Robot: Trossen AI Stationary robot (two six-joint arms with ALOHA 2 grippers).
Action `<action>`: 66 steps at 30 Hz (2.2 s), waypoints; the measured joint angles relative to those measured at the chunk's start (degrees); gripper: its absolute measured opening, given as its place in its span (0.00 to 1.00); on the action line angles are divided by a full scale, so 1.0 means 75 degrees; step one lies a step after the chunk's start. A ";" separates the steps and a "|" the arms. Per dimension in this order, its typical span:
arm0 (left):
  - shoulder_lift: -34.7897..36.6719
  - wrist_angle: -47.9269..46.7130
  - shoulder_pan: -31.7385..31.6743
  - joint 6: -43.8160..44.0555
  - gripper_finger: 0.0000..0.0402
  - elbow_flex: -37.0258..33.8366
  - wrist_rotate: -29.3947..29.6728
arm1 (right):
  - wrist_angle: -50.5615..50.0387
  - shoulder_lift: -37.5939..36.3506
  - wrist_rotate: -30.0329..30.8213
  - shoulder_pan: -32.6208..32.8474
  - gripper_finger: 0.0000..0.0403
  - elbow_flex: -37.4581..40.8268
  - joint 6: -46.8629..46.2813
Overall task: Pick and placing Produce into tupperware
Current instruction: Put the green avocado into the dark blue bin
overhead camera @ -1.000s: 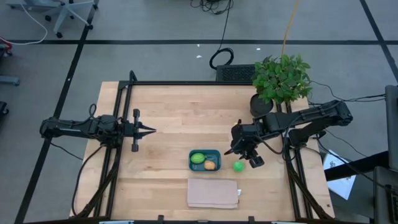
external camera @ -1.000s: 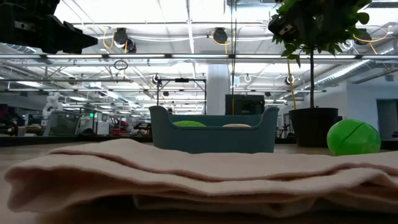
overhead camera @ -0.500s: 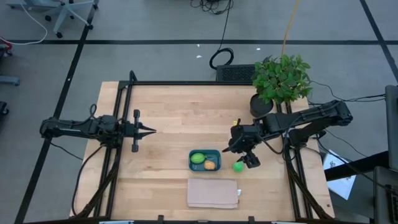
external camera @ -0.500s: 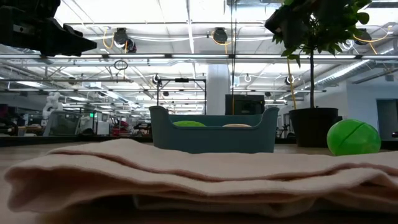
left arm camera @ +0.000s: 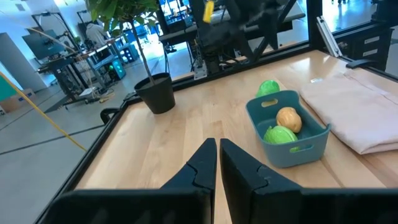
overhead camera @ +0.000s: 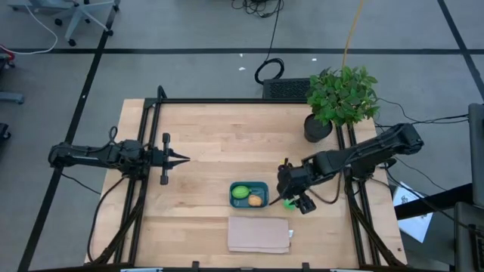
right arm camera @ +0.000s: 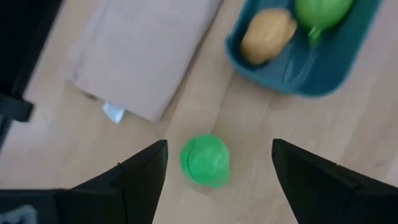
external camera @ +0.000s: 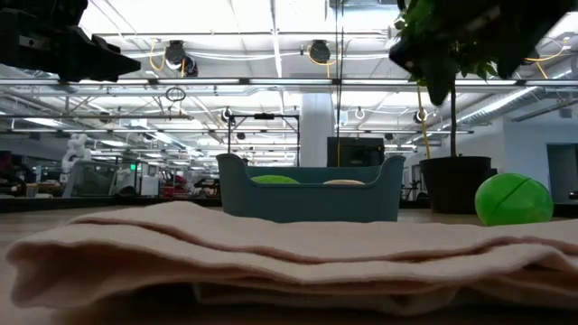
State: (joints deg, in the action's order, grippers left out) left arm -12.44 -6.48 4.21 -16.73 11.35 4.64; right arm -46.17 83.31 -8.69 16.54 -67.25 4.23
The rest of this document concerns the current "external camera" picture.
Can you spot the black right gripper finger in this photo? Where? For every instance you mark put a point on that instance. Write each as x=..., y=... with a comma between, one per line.
x=433, y=67

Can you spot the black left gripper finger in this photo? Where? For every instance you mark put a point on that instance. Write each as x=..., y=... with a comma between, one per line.
x=104, y=63

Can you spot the smooth green plastic ball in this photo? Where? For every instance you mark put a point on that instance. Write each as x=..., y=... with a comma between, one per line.
x=512, y=201

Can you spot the teal plastic container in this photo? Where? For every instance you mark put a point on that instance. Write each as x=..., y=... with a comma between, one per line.
x=311, y=203

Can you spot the textured lime green fruit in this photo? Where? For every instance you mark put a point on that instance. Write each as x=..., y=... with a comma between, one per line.
x=274, y=179

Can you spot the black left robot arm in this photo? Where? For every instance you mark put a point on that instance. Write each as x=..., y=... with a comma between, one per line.
x=45, y=9

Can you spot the small round hanging reel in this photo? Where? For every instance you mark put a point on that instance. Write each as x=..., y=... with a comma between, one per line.
x=420, y=115
x=226, y=115
x=359, y=113

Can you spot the green leafy potted plant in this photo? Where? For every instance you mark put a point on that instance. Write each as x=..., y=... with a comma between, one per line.
x=453, y=131

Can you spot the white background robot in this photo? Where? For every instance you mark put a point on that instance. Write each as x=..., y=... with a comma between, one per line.
x=74, y=151

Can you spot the long ceiling light bar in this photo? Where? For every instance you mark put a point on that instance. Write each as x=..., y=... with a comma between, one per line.
x=203, y=81

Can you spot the black plant pot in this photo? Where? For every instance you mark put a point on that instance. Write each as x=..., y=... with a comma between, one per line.
x=456, y=185

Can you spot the white column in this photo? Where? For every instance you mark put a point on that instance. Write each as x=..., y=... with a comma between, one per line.
x=316, y=131

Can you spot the folded beige cloth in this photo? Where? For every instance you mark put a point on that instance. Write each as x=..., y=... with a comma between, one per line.
x=271, y=266

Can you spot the silver ventilation duct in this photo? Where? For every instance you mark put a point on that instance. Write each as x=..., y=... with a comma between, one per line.
x=496, y=106

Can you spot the black background rig frame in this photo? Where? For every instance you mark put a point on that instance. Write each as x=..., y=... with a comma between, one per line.
x=264, y=116

